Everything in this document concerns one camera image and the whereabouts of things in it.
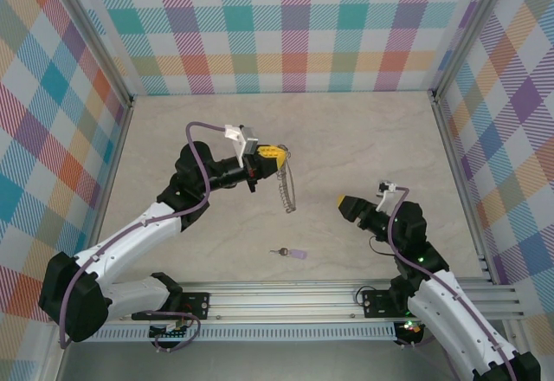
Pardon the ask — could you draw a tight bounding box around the key with purple tag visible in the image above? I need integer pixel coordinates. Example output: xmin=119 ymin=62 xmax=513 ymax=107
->
xmin=268 ymin=247 xmax=307 ymax=261

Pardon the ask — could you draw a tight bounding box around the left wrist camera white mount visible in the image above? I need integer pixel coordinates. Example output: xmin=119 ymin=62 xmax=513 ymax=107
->
xmin=223 ymin=124 xmax=260 ymax=159

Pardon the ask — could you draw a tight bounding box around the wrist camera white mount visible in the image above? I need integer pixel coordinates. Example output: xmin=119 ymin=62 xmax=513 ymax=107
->
xmin=223 ymin=124 xmax=260 ymax=159
xmin=375 ymin=180 xmax=399 ymax=213

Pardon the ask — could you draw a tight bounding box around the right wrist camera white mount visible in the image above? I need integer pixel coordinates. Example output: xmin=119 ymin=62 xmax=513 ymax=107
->
xmin=375 ymin=180 xmax=399 ymax=213

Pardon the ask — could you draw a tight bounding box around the aluminium side rail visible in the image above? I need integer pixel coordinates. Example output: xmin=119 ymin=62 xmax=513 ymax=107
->
xmin=81 ymin=97 xmax=135 ymax=256
xmin=432 ymin=93 xmax=495 ymax=285

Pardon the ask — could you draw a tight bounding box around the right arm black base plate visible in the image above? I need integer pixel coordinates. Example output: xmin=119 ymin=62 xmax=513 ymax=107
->
xmin=361 ymin=289 xmax=412 ymax=320

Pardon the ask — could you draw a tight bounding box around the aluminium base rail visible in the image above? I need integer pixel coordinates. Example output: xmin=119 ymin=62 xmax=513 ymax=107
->
xmin=47 ymin=279 xmax=523 ymax=324

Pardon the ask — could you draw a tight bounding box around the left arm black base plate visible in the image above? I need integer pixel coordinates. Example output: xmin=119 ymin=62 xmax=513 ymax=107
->
xmin=132 ymin=292 xmax=211 ymax=321

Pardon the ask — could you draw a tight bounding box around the white slotted cable duct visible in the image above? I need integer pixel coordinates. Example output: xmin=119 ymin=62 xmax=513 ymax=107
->
xmin=68 ymin=322 xmax=397 ymax=342

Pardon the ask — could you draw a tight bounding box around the aluminium corner post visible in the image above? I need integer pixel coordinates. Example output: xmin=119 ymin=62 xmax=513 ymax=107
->
xmin=431 ymin=0 xmax=519 ymax=101
xmin=50 ymin=0 xmax=133 ymax=105

